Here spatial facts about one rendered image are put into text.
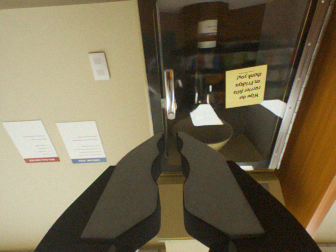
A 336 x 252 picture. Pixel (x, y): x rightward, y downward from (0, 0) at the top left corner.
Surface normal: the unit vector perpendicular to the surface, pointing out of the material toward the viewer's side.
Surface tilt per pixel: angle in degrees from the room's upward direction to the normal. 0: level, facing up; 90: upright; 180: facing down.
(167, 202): 135
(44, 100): 90
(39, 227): 90
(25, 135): 90
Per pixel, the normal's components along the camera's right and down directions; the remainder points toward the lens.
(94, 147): 0.00, 0.46
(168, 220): -0.05, -0.30
